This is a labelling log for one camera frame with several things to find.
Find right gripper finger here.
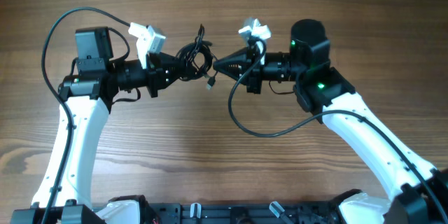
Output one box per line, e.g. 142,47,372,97
213,48,247,66
213,63,249,81

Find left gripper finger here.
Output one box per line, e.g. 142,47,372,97
161,52,186,74
162,71,185,88

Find black USB cable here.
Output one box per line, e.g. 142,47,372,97
174,24,218,90

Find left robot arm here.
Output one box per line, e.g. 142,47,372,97
11,22,186,223

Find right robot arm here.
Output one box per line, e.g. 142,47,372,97
213,18,447,223

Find right camera black cable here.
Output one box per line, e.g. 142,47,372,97
227,40,448,224

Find camera black cable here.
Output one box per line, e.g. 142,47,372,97
40,6,132,224
227,40,448,224

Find left camera black cable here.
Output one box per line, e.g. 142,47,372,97
40,6,132,224

